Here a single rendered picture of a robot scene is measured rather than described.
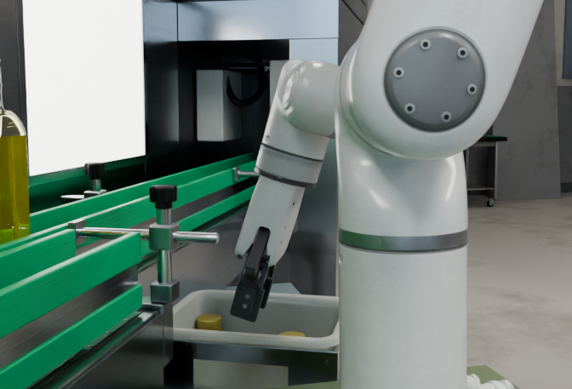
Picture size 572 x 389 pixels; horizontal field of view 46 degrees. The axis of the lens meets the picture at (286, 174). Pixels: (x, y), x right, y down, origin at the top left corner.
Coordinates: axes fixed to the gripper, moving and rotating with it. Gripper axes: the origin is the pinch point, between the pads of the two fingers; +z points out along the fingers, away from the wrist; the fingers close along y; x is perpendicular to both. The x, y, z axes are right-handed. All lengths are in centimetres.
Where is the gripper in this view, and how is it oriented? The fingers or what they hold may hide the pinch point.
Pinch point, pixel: (251, 296)
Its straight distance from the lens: 83.3
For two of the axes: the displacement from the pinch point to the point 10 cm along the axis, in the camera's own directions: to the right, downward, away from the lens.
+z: -2.7, 9.5, 1.3
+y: -1.7, 0.9, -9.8
